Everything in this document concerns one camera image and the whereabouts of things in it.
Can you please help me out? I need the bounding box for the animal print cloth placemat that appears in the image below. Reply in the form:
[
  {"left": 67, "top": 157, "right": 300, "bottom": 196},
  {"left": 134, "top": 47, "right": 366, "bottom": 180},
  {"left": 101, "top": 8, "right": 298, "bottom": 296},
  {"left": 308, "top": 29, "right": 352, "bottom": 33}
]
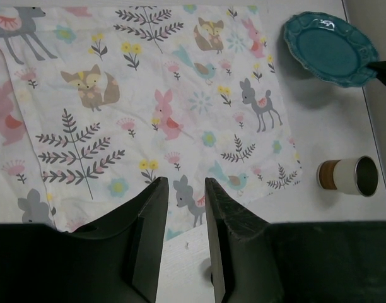
[{"left": 0, "top": 4, "right": 301, "bottom": 239}]

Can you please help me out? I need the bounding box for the white metal cup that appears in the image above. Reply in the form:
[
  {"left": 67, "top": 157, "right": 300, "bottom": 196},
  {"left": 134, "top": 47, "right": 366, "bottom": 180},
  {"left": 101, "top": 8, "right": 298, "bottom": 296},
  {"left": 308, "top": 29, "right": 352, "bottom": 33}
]
[{"left": 316, "top": 155, "right": 379, "bottom": 197}]

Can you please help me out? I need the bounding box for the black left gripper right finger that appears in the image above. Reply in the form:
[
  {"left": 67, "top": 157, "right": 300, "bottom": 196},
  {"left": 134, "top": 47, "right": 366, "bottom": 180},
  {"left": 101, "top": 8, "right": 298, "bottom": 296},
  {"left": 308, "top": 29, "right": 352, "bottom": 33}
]
[{"left": 205, "top": 178, "right": 272, "bottom": 302}]

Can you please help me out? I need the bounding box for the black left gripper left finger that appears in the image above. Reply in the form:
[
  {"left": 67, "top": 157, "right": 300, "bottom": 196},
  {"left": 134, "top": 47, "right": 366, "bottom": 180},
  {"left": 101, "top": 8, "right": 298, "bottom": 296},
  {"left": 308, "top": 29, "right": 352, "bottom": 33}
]
[{"left": 71, "top": 177, "right": 169, "bottom": 302}]

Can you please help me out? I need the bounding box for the teal scalloped plate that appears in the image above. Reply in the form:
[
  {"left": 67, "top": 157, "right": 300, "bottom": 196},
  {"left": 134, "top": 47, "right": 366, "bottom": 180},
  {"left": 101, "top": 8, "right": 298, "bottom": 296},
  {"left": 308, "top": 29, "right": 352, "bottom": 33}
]
[{"left": 283, "top": 11, "right": 380, "bottom": 88}]

